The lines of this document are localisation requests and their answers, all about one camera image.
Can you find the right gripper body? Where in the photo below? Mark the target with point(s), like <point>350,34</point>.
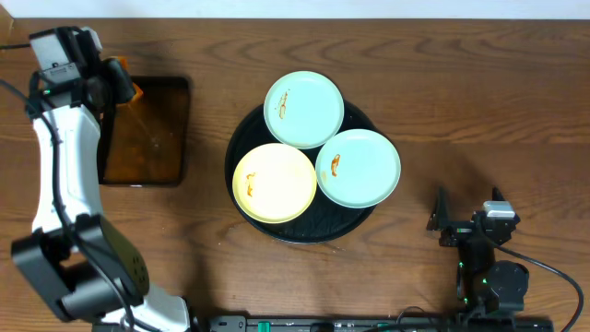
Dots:
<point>458,231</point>

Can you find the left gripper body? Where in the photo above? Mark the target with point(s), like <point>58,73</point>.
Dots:
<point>115,90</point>

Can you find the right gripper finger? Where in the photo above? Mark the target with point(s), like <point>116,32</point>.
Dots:
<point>497,194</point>
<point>440,216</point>

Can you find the orange green scrub sponge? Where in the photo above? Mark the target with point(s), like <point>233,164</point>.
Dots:
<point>125,90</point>

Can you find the yellow plate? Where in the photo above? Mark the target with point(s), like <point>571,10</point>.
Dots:
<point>274,183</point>

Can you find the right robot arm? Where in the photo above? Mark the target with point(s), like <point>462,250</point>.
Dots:
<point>486,285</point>

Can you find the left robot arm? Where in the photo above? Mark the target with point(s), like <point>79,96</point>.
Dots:
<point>80,265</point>

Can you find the black rectangular water tray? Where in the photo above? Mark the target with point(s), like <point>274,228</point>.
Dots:
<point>142,143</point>

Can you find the light blue plate right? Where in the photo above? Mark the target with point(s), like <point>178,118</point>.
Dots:
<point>358,168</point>

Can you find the light blue plate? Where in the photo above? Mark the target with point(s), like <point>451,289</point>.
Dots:
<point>303,109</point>
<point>358,168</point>

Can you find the light blue plate top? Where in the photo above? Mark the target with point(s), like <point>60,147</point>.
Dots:
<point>303,109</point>

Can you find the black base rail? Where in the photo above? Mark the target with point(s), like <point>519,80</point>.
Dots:
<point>237,323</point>

